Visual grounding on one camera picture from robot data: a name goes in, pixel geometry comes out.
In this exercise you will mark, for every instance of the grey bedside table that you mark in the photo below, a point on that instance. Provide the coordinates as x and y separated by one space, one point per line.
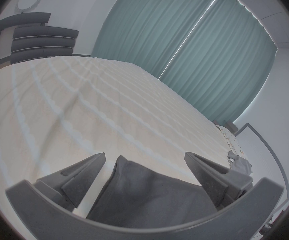
230 126

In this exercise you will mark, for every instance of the black chest of drawers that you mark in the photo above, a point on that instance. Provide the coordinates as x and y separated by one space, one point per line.
42 41

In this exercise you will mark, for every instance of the black T-shirt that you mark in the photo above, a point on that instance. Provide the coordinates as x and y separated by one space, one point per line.
147 196

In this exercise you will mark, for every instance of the bed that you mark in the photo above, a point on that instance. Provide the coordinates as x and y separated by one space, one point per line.
109 109

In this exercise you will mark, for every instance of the pile of clothes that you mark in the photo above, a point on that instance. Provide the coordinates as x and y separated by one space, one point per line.
242 165

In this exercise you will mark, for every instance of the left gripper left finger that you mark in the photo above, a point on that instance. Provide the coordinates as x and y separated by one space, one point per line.
79 176

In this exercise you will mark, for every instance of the white printed pillow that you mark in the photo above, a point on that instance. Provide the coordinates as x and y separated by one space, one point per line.
230 140

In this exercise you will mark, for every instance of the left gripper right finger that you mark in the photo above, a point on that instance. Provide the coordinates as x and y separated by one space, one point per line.
209 177

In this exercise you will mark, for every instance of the blue-green curtain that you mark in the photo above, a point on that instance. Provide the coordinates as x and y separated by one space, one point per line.
222 59
147 29

